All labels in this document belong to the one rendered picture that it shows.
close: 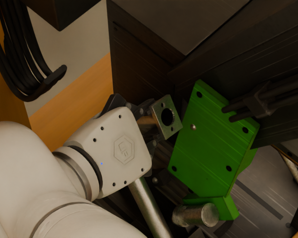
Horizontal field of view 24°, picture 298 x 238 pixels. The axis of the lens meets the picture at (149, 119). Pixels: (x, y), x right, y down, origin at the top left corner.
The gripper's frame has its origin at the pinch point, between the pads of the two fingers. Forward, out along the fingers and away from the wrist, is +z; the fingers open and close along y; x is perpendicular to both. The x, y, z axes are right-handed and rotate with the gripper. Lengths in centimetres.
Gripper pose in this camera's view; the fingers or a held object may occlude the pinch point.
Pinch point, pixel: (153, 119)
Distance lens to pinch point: 101.0
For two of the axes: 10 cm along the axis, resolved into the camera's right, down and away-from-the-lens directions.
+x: -6.8, 0.6, 7.3
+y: -3.6, -8.9, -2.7
